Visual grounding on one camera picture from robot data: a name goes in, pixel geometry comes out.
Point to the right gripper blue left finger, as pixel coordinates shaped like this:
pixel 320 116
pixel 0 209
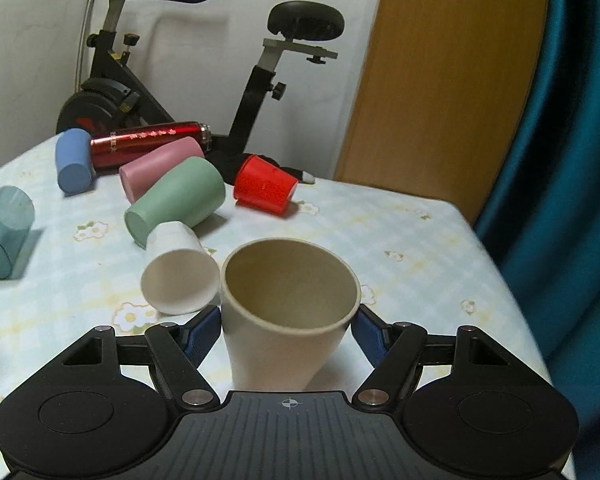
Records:
pixel 176 352

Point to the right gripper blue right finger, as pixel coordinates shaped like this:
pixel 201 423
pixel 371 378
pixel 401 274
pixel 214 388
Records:
pixel 394 350

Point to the beige cup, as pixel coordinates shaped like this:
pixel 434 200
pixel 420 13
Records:
pixel 286 305

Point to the white paper cup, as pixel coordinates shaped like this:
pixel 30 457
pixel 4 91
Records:
pixel 180 277

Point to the green cup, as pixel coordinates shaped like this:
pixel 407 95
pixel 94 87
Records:
pixel 189 193

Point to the pink cup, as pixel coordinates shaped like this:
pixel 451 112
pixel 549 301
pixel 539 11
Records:
pixel 138 176

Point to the red plastic cup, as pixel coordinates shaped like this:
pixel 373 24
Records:
pixel 263 186

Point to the translucent teal cup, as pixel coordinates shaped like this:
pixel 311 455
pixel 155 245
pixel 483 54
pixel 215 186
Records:
pixel 17 214

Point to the blue cup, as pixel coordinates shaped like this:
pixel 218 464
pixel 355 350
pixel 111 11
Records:
pixel 73 161

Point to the teal blue curtain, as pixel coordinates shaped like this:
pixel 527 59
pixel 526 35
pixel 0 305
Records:
pixel 541 222

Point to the red metal thermos bottle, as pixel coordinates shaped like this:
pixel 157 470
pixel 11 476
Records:
pixel 123 146

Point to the wooden door panel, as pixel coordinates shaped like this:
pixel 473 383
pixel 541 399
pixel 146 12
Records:
pixel 441 96

